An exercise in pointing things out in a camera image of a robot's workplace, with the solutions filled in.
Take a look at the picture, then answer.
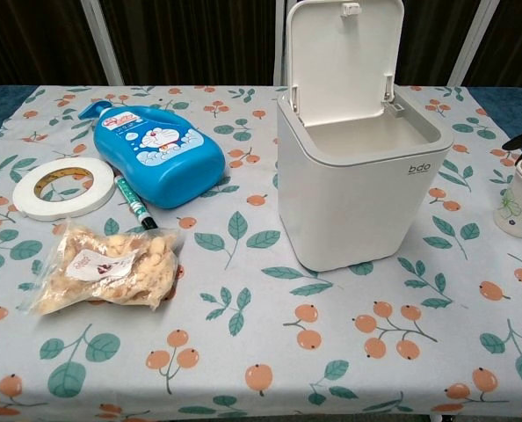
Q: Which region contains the white plastic bin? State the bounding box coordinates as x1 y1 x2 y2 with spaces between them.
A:
276 0 457 273

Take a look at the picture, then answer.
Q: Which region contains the floral fruit print tablecloth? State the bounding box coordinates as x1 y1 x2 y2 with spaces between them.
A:
0 84 522 422

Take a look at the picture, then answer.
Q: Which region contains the blue cartoon pump bottle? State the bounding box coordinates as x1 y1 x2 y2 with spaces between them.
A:
76 99 227 210

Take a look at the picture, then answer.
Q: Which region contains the green marker pen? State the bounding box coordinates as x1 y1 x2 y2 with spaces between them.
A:
112 174 157 231

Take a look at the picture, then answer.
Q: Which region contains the clear bag of snacks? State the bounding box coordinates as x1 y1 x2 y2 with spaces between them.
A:
26 218 188 317

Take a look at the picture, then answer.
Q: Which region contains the white tape roll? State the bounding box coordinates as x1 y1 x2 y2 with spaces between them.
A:
11 157 115 222

